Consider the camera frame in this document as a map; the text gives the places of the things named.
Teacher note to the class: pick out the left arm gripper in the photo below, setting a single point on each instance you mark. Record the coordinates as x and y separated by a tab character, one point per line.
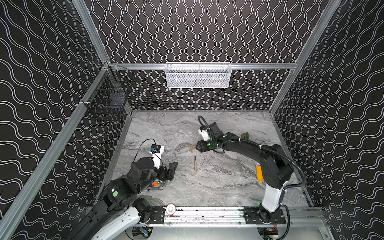
165	172

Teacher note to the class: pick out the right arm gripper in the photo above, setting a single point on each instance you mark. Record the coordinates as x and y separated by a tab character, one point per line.
205	144

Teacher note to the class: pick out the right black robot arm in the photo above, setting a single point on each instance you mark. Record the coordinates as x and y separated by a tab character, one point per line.
279	172

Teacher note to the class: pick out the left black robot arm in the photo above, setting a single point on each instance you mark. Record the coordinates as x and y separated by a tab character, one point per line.
122	193

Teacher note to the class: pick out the tan pen far left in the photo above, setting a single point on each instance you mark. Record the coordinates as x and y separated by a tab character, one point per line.
195	165

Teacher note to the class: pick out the white round knob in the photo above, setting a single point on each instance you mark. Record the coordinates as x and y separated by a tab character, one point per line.
170	209

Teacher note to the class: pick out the yellow tape measure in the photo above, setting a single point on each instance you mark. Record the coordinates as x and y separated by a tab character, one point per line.
259	173

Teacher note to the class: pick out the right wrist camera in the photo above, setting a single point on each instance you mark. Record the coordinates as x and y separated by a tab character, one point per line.
204	133

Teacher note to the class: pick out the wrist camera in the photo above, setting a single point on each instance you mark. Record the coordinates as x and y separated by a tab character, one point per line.
156	155
204	133

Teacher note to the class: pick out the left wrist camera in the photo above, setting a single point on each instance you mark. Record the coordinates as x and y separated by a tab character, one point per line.
156	155

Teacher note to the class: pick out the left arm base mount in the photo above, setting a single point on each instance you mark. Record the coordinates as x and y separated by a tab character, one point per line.
155	216

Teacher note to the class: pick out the aluminium front rail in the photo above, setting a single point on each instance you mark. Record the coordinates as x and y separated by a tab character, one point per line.
220	217

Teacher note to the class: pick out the white wire mesh basket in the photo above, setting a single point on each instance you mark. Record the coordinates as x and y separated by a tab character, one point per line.
194	75

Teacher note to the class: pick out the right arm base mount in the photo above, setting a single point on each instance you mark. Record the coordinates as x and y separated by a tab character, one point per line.
257	216

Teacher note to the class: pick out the black wire mesh basket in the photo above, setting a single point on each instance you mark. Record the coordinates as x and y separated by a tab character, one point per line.
109	100

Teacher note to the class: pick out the aluminium corner frame post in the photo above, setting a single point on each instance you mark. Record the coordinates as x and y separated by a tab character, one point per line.
313	39

